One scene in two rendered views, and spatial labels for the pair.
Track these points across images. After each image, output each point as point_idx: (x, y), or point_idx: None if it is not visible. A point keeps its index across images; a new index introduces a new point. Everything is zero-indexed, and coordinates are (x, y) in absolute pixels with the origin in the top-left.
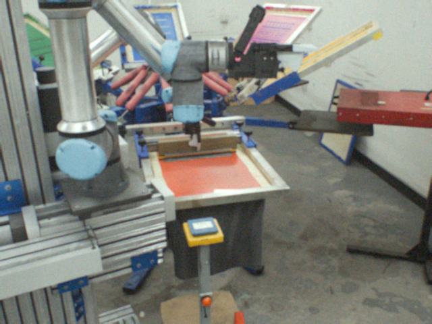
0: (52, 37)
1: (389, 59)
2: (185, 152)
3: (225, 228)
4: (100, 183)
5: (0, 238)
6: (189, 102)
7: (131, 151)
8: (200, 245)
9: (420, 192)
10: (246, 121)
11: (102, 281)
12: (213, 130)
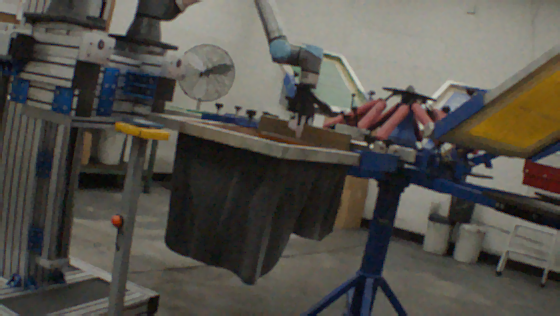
0: None
1: None
2: (284, 136)
3: (224, 198)
4: (51, 2)
5: (0, 30)
6: None
7: (424, 281)
8: (122, 132)
9: None
10: (456, 189)
11: (205, 312)
12: (546, 304)
